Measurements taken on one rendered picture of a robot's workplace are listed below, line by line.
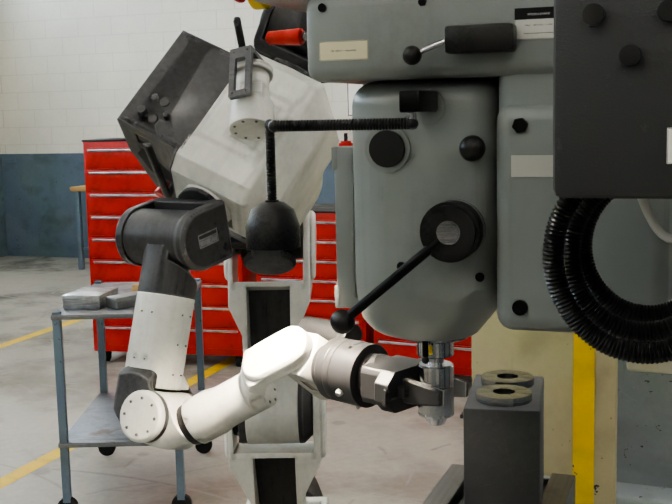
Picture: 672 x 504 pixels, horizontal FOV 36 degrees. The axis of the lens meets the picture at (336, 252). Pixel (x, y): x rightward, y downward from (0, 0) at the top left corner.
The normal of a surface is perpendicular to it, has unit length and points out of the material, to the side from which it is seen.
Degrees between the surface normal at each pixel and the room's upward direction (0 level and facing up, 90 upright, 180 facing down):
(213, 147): 59
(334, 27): 90
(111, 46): 90
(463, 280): 90
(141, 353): 74
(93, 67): 90
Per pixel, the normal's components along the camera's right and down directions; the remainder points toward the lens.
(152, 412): -0.43, -0.15
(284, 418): -0.03, 0.21
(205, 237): 0.82, 0.06
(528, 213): -0.33, 0.13
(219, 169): -0.04, -0.40
